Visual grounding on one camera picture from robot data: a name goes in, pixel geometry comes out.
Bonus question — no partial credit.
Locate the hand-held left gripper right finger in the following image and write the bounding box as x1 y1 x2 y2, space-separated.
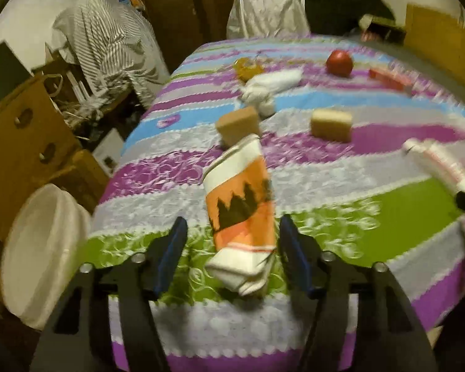
279 214 438 372

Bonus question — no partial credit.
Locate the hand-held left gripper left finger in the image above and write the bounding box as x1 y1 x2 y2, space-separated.
30 216 188 372

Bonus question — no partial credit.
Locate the white tube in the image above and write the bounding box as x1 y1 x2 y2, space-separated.
402 138 465 196

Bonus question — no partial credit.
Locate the orange white towel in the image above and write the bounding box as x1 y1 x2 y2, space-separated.
202 133 277 296

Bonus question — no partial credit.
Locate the white plastic bin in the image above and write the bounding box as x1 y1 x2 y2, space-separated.
0 183 91 331

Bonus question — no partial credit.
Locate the striped floral bed blanket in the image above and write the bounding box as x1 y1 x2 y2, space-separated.
89 33 465 372

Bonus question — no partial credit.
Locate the white box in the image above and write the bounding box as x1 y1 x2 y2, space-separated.
92 128 125 177

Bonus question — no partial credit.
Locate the yellow sponge block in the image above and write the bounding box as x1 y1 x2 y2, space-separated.
310 109 353 143

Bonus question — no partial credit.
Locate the tan sponge block left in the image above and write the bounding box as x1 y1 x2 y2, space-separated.
216 105 261 148

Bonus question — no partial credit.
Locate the red box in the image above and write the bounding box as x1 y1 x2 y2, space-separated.
369 68 415 94

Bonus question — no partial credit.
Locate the wooden headboard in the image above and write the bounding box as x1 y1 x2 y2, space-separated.
405 3 465 94

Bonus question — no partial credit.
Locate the white crumpled cloth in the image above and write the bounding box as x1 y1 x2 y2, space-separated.
238 68 305 117

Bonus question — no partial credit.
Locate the wooden dresser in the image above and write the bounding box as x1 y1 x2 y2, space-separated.
0 73 109 303

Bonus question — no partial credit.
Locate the red ball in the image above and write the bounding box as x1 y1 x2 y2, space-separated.
325 50 354 78

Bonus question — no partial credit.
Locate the orange wrapper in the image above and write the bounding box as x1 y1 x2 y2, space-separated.
233 57 265 83

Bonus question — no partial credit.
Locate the open cardboard box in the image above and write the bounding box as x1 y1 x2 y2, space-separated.
358 13 405 43

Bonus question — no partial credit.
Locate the grey striped cloth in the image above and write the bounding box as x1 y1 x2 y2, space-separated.
52 0 171 97

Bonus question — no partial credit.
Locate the black cloth pile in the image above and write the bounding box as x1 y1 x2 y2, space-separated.
304 0 396 35

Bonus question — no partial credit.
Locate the white cloth covered chair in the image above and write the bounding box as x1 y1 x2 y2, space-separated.
227 0 311 40

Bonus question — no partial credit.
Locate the dark flat monitor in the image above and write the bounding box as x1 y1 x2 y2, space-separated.
0 41 33 111

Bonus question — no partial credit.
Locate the dark wooden wardrobe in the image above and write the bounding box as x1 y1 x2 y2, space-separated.
120 0 359 70

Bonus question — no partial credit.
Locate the tangle of white cables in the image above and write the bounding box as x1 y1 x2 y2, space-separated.
42 73 101 128

